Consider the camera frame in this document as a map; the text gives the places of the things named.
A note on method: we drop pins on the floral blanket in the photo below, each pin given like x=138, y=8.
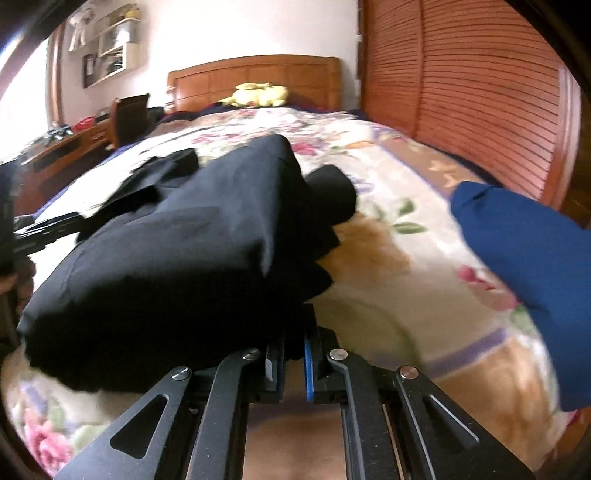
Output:
x=392, y=286

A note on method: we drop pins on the red basket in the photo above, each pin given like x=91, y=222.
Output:
x=84, y=124

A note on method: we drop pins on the black device on desk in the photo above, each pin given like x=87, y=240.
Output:
x=57, y=134

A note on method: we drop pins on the wooden chair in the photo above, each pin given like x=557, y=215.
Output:
x=131, y=117

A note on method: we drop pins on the wooden bed headboard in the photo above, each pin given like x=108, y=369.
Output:
x=258, y=74

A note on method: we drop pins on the wooden desk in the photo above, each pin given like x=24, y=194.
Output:
x=60, y=157

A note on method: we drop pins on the window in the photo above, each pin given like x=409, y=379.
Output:
x=23, y=101

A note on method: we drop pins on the beige knotted cloth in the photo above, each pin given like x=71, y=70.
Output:
x=79, y=27

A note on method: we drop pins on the yellow plush toy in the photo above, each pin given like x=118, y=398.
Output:
x=256, y=96

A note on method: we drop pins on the person's left hand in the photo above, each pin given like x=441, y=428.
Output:
x=25, y=286

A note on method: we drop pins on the black coat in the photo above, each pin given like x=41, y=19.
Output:
x=184, y=240

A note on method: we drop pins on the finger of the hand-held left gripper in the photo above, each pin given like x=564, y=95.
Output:
x=51, y=230

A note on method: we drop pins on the blue garment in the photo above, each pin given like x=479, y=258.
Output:
x=531, y=277

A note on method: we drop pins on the wooden slatted wardrobe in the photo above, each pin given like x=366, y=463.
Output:
x=461, y=83

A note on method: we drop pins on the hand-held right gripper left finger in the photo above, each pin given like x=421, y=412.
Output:
x=275, y=369

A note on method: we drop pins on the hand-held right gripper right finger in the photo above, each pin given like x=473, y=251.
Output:
x=308, y=369

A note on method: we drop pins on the white wall shelf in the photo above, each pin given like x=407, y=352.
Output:
x=124, y=57

